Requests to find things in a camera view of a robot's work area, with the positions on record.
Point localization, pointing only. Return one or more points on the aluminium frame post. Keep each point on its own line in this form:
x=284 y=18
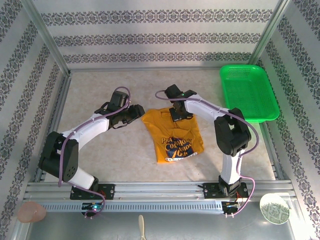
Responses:
x=268 y=32
x=47 y=37

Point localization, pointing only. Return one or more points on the pink round disc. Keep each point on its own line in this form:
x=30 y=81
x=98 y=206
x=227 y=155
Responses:
x=31 y=212

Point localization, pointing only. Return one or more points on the small controller board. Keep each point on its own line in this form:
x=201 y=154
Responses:
x=92 y=207
x=232 y=205

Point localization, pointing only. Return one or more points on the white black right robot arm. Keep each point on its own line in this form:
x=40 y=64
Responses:
x=202 y=107

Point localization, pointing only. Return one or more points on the green patterned round plate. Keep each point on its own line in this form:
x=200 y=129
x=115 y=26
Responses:
x=274 y=208

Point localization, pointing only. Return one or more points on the yellow orange t-shirt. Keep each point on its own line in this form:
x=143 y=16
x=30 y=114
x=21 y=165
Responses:
x=172 y=135

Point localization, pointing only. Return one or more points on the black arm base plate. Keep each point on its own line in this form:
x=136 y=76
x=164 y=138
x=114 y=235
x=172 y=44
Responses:
x=210 y=191
x=107 y=191

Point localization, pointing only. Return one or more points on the aluminium mounting rail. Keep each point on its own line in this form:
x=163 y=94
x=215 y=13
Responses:
x=160 y=190

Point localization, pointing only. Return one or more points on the aluminium frame bottom rail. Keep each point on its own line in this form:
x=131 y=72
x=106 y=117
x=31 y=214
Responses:
x=272 y=155
x=53 y=112
x=150 y=69

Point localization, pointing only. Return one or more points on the green plastic perforated basket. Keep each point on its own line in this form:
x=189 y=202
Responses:
x=250 y=95

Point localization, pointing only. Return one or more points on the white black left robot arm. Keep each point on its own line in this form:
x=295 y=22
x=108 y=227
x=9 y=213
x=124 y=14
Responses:
x=92 y=127

